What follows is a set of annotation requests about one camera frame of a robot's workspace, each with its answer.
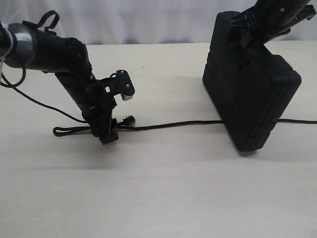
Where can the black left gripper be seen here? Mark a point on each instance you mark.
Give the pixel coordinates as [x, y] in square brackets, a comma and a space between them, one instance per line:
[97, 112]

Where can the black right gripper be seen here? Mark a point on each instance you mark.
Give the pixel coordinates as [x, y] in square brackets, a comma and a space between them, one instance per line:
[266, 20]

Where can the black plastic carrying case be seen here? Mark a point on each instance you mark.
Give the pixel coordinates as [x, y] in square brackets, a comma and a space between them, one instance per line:
[250, 88]

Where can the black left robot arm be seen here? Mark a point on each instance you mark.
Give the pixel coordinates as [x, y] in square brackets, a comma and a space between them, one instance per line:
[24, 46]

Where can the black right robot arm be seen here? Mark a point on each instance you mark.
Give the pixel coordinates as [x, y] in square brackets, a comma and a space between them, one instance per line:
[269, 19]

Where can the white backdrop curtain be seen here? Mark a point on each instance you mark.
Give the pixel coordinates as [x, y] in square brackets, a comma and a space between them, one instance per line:
[126, 21]

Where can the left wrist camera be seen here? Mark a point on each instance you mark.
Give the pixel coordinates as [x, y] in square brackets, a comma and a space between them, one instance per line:
[119, 83]

